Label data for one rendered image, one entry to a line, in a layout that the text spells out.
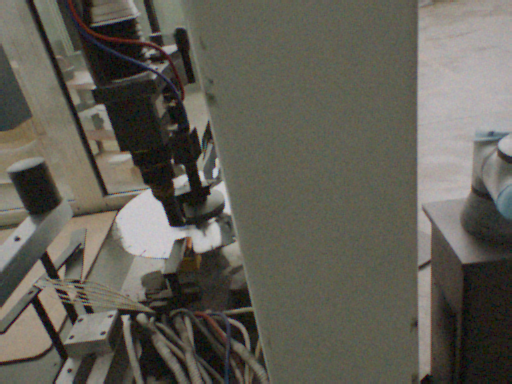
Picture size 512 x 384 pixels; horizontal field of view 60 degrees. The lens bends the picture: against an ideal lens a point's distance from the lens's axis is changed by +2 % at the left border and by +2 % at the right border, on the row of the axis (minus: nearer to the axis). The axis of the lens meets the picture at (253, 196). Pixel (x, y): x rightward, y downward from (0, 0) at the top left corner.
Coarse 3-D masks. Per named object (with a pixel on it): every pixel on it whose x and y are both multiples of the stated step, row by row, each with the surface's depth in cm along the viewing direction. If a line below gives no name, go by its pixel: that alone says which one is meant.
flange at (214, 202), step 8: (216, 192) 86; (200, 200) 82; (208, 200) 83; (216, 200) 83; (224, 200) 84; (192, 208) 82; (200, 208) 81; (208, 208) 81; (216, 208) 81; (192, 216) 79; (200, 216) 80
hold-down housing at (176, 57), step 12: (156, 36) 63; (168, 48) 64; (156, 60) 62; (180, 60) 66; (180, 72) 65; (168, 96) 65; (180, 96) 67; (168, 108) 67; (180, 108) 67; (180, 120) 68; (180, 132) 68; (192, 132) 69; (180, 144) 69; (192, 144) 69; (180, 156) 70; (192, 156) 69
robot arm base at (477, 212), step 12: (480, 192) 91; (468, 204) 95; (480, 204) 92; (492, 204) 90; (468, 216) 95; (480, 216) 92; (492, 216) 90; (468, 228) 95; (480, 228) 92; (492, 228) 91; (504, 228) 90; (492, 240) 92; (504, 240) 90
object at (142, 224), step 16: (144, 192) 94; (224, 192) 88; (128, 208) 90; (144, 208) 88; (160, 208) 87; (224, 208) 82; (128, 224) 83; (144, 224) 82; (160, 224) 81; (192, 224) 79; (208, 224) 78; (224, 224) 77; (128, 240) 78; (144, 240) 77; (160, 240) 76; (192, 240) 74; (208, 240) 73; (224, 240) 72; (144, 256) 72; (160, 256) 71
